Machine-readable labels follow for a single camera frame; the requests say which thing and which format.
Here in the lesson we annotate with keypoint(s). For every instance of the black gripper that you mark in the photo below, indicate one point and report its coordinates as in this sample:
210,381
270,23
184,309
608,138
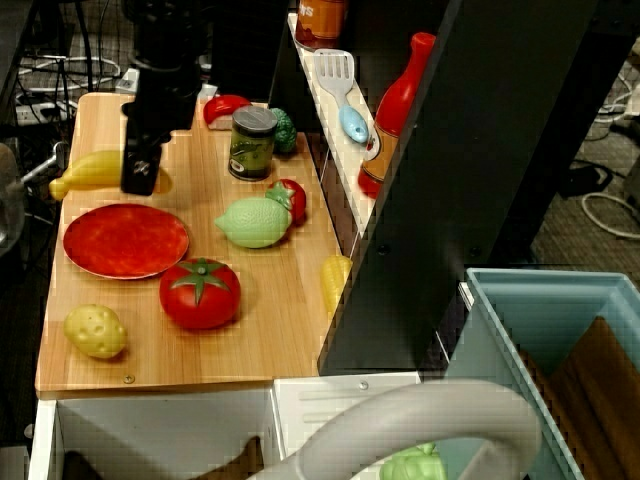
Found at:
167,102

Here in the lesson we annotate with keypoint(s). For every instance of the yellow toy banana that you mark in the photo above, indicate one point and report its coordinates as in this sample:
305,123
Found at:
95,170

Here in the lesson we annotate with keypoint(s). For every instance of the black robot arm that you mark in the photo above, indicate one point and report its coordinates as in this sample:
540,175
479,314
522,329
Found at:
170,30

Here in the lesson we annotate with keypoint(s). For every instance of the red round plate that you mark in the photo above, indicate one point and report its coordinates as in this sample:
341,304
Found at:
127,242

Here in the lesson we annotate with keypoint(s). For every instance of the red toy pepper slice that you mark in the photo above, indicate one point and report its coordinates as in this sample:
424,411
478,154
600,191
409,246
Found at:
220,106

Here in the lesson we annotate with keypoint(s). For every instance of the green pickle can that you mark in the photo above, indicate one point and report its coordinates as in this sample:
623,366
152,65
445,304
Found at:
251,150

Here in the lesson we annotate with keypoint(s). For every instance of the white power strip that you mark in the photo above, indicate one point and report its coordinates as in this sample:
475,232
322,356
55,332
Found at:
40,112

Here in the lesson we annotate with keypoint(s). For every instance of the green toy lemon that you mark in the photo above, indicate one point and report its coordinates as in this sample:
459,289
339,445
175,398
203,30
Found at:
255,225

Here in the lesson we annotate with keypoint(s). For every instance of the red toy tomato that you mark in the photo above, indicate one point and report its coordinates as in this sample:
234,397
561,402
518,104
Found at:
200,300

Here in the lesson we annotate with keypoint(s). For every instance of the green toy broccoli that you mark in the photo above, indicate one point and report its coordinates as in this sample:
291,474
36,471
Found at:
286,132

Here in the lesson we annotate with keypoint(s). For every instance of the red toy strawberry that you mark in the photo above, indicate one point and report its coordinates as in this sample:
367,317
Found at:
296,197

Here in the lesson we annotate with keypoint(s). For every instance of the yellow toy potato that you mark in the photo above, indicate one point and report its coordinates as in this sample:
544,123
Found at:
95,332

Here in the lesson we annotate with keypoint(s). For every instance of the white slanted shelf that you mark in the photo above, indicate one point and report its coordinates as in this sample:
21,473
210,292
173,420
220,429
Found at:
345,170

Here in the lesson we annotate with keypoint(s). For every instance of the yellow toy corn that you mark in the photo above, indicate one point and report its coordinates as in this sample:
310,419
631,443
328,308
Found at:
334,282

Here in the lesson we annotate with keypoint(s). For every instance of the orange toy can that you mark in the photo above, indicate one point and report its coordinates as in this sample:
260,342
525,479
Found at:
320,22

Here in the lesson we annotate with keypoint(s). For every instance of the white toy sink cabinet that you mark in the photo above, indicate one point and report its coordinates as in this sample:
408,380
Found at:
165,425

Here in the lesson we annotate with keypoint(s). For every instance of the red toy ketchup bottle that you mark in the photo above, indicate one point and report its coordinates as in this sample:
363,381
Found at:
395,105

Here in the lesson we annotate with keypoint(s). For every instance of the silver screw in sink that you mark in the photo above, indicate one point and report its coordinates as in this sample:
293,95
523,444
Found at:
363,385

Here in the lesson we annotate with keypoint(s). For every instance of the black upright panel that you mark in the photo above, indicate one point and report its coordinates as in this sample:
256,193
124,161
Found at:
450,200

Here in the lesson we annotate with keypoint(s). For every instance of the grey toy faucet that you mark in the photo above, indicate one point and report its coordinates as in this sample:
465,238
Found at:
430,405

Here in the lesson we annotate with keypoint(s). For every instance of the light blue plastic bin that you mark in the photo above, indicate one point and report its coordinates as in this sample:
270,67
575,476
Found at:
500,320

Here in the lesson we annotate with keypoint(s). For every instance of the light green toy vegetable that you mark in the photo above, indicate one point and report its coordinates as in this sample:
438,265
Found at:
412,465

